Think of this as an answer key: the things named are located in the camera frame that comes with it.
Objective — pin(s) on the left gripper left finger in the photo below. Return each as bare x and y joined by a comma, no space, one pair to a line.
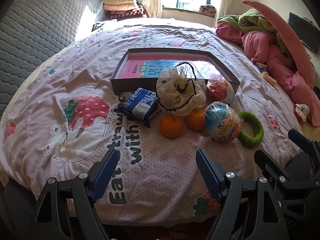
65,209

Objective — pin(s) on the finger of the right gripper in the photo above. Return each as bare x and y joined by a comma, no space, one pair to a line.
308,146
276,176

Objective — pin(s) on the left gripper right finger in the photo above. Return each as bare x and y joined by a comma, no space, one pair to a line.
248,207

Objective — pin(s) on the blue surprise egg toy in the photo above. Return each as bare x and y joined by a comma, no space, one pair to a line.
222,122

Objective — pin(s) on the orange mandarin with stem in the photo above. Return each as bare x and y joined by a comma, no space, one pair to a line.
171,127

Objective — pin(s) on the red surprise egg toy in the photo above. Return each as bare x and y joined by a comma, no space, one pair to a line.
219,89

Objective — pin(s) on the blue snack packet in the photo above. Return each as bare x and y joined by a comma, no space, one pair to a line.
141,106

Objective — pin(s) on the white red scrunchie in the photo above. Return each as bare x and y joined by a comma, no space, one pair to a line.
301,112

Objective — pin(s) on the pink duvet pile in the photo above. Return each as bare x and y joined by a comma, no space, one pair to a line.
259,47

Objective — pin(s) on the yellow snack packet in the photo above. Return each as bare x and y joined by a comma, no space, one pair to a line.
269,79

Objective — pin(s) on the pink strawberry bed sheet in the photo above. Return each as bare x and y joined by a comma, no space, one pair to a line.
66,120

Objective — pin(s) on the blue candy wrapper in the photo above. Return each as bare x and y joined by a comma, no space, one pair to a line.
261,65

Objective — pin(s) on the pink pillow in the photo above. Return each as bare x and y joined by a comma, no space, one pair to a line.
290,38

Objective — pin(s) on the dark cardboard box tray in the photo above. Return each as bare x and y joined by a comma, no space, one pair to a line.
130,85

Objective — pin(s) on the green blanket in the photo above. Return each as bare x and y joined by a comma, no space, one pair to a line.
252,21

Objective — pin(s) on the pink and blue book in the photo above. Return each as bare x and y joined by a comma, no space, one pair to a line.
143,66

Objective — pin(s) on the folded cloth on windowsill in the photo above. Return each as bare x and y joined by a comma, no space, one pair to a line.
208,10

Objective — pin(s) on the grey quilted headboard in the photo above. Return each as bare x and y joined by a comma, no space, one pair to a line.
32,31

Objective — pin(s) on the stack of folded blankets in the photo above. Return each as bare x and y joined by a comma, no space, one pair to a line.
123,9

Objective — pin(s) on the black wall television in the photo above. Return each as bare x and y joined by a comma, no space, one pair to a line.
306,31

